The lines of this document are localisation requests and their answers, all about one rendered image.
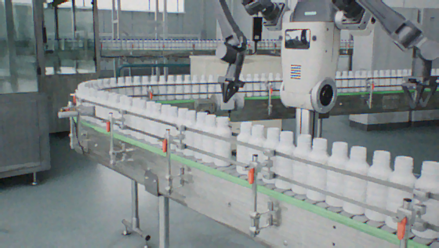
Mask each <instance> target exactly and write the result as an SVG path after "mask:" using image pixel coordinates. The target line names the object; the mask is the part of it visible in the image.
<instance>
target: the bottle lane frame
mask: <svg viewBox="0 0 439 248"><path fill-rule="evenodd" d="M81 128H83V130H85V131H87V134H88V139H90V140H88V150H89V151H88V152H86V151H84V152H85V155H84V156H85V157H87V158H89V159H91V160H93V161H94V162H98V163H99V164H101V165H103V166H105V167H107V168H109V169H111V170H113V171H114V172H116V173H120V174H121V175H123V176H125V177H127V178H129V179H132V180H133V181H135V182H137V183H138V184H142V185H143V186H144V173H145V172H146V171H150V172H151V173H155V174H156V175H157V178H158V193H159V194H161V195H164V196H166V197H167V198H169V199H171V200H172V201H176V202H178V203H179V204H181V205H183V206H186V207H188V208H189V209H191V210H193V211H194V212H198V213H200V214H201V215H203V216H205V217H207V218H211V219H212V220H214V221H216V222H217V223H219V224H222V225H224V226H226V227H228V228H229V229H231V230H234V231H236V232H238V233H239V234H241V235H245V236H246V237H248V238H250V239H251V240H253V241H255V242H258V243H260V244H262V245H263V246H265V247H267V248H399V246H400V240H399V239H398V238H397V233H389V232H387V231H384V230H382V229H381V228H375V227H372V226H371V225H369V224H367V222H359V221H356V220H354V219H353V217H346V216H344V215H340V214H339V213H334V212H332V211H330V210H328V209H325V208H320V207H319V206H316V204H311V203H308V202H305V200H303V201H302V200H299V199H296V198H294V196H290V195H285V193H280V192H278V191H275V190H270V189H268V188H265V186H261V185H259V184H258V185H257V203H256V212H259V213H262V212H264V211H266V210H267V200H268V199H269V200H270V201H273V209H272V211H269V212H268V213H265V214H262V215H261V218H260V219H259V227H262V226H264V225H265V224H267V214H270V215H272V225H268V227H267V228H264V229H262V230H260V233H259V234H258V235H257V236H256V237H255V238H253V237H251V232H250V231H249V228H250V226H251V218H250V216H249V214H250V212H251V199H252V184H249V182H248V180H244V179H242V178H239V177H235V176H233V175H231V174H228V173H225V172H221V171H218V170H217V169H213V168H211V167H210V166H204V165H203V164H200V163H198V162H197V161H196V162H195V161H191V160H189V159H185V158H184V157H181V156H178V155H174V154H173V153H171V175H173V176H174V175H177V174H179V173H180V166H183V174H182V175H180V176H179V177H174V178H173V180H172V187H173V188H174V187H177V186H179V185H180V178H181V177H182V178H183V186H182V187H180V188H177V189H174V190H173V193H172V194H171V195H166V190H165V188H166V179H165V175H166V152H165V153H164V152H163V150H160V149H157V148H155V147H152V145H151V146H150V145H149V144H143V143H141V142H139V141H138V140H133V139H129V138H127V137H124V136H122V135H120V134H117V133H114V150H115V151H121V150H122V144H125V150H124V151H122V152H119V153H116V156H115V162H117V161H121V160H122V153H125V160H124V161H123V162H117V164H116V166H115V167H114V168H111V165H110V164H109V162H110V160H111V156H110V155H109V151H110V134H109V133H108V132H107V130H106V129H103V128H99V127H97V126H93V125H91V124H89V123H87V122H81Z"/></svg>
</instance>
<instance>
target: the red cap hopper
mask: <svg viewBox="0 0 439 248"><path fill-rule="evenodd" d="M111 1H112V20H113V38H115V41H116V42H117V31H116V26H118V38H120V42H122V32H124V33H125V35H126V36H127V37H128V36H129V34H128V33H127V32H125V30H124V29H123V28H122V25H123V26H124V27H125V28H126V29H127V30H128V31H129V32H131V33H132V35H133V36H134V37H135V36H136V34H135V33H134V32H132V30H131V29H130V28H129V27H127V26H126V25H125V24H154V25H153V26H152V27H150V28H149V30H148V31H147V32H146V33H144V34H143V36H144V37H145V36H146V35H147V34H148V33H149V32H150V31H151V30H152V29H153V28H154V27H155V31H154V33H152V34H151V36H152V37H154V35H155V41H156V38H158V41H159V42H160V28H161V27H163V26H164V42H165V39H167V41H168V24H167V0H163V21H160V20H159V0H154V4H155V21H153V20H122V10H121V0H117V9H118V20H116V9H115V0H111ZM160 24H161V25H160ZM117 69H118V59H117V60H114V77H115V78H116V83H117V76H116V71H117ZM164 73H165V80H166V82H167V81H168V67H164ZM160 76H161V67H156V79H157V82H160Z"/></svg>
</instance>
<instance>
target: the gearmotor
mask: <svg viewBox="0 0 439 248"><path fill-rule="evenodd" d="M244 106H245V99H244V97H243V95H241V94H240V93H236V94H234V95H233V96H232V97H231V98H230V100H229V101H227V103H224V102H223V98H222V93H220V94H213V95H211V98H210V100H195V101H194V111H195V113H196V115H195V116H196V120H197V115H198V114H197V113H198V112H206V113H207V115H215V112H222V111H227V113H229V118H228V120H229V121H228V122H230V113H231V112H232V111H242V110H243V108H244Z"/></svg>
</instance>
